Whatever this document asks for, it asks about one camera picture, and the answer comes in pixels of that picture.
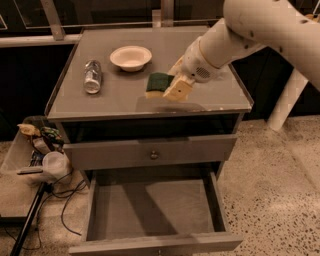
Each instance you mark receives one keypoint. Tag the white diagonal pole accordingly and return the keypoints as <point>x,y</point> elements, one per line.
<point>289,96</point>

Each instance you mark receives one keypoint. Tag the green snack bag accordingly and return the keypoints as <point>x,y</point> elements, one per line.
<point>52,134</point>

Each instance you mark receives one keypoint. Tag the clear plastic bin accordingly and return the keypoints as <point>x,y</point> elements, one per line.
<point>23,168</point>

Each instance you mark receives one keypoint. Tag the metal railing frame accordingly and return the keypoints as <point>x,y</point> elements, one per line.
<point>56,22</point>

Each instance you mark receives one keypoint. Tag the black tripod leg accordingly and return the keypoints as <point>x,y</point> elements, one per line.
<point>29,219</point>

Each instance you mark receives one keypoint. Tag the grey drawer cabinet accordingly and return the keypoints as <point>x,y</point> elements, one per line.
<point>120,110</point>

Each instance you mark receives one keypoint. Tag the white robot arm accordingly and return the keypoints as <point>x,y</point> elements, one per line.
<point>246,26</point>

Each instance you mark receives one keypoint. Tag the round metal drawer knob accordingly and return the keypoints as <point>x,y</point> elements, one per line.
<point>154,155</point>

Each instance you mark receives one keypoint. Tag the white bowl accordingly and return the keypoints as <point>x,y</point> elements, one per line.
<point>130,58</point>

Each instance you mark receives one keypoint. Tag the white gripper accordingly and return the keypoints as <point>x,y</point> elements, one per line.
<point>196,65</point>

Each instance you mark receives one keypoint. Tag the open grey lower drawer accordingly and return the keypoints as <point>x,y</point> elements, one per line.
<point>136,214</point>

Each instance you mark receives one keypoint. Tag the green and yellow sponge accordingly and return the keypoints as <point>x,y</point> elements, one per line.
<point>157,84</point>

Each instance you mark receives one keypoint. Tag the clear plastic cup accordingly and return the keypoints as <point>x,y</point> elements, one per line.
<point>56,164</point>

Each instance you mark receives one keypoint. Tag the grey upper drawer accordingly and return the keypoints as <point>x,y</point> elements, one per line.
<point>136,153</point>

